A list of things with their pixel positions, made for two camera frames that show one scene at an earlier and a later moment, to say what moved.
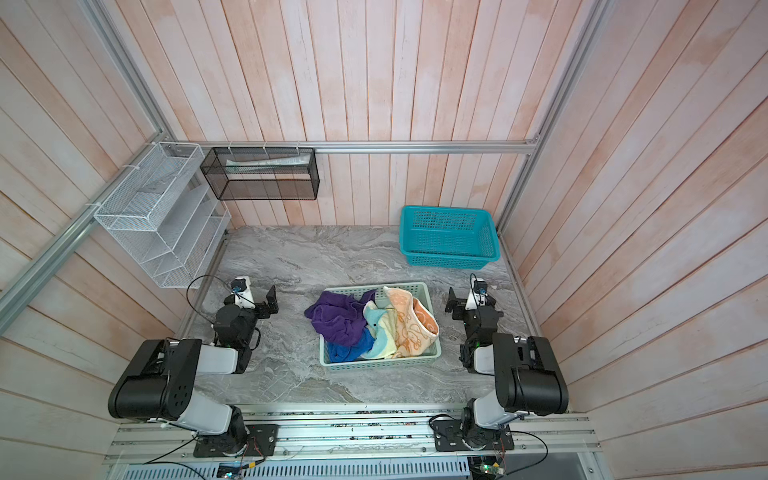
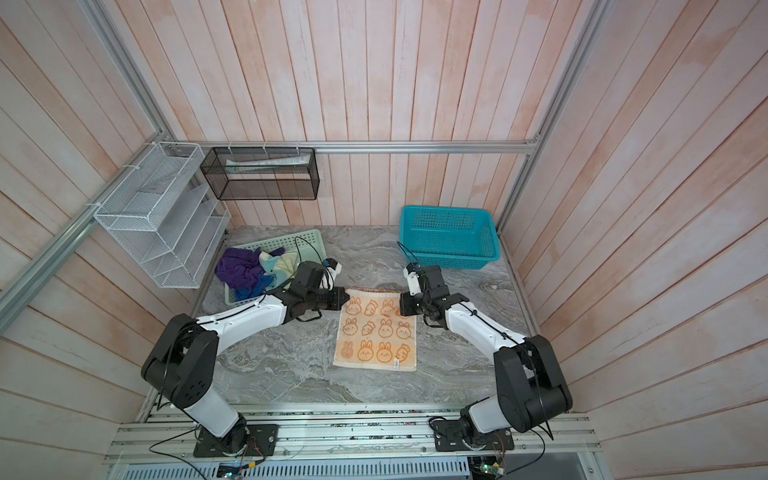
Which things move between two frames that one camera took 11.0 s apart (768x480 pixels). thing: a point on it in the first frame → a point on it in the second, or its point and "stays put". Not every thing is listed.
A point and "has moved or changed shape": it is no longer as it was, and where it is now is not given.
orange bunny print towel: x=416 y=327 has moved or changed shape
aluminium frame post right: x=595 y=25 stays put
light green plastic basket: x=419 y=291 → x=308 y=245
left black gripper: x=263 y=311 → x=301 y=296
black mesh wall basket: x=262 y=173 stays put
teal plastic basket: x=448 y=237 stays put
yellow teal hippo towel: x=383 y=324 → x=282 y=267
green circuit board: x=492 y=469 stays put
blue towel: x=340 y=352 → x=254 y=289
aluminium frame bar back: x=340 y=144 stays put
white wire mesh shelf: x=162 y=213 stays put
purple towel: x=340 y=317 → x=238 y=267
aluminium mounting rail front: x=362 y=433 stays put
